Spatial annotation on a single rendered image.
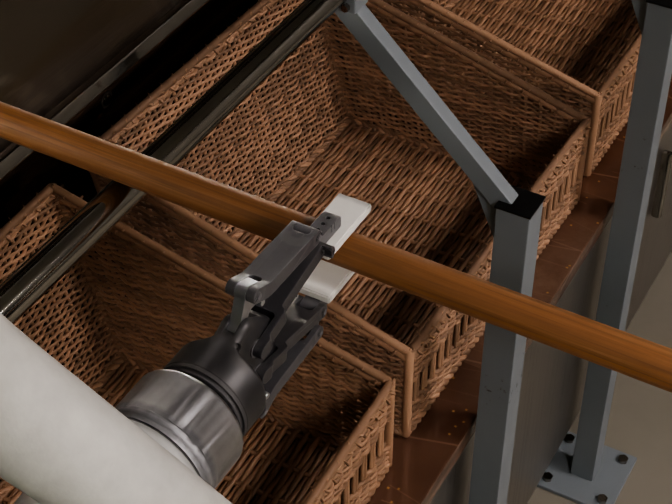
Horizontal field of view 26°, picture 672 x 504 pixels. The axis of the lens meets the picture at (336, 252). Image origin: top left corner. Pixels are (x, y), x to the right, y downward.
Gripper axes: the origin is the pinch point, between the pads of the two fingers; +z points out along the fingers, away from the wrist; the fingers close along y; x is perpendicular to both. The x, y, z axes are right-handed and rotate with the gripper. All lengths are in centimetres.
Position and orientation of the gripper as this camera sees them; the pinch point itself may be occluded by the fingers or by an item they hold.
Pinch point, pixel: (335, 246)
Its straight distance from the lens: 116.3
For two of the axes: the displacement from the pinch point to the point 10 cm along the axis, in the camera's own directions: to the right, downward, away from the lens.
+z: 4.9, -5.8, 6.6
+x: 8.7, 3.2, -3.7
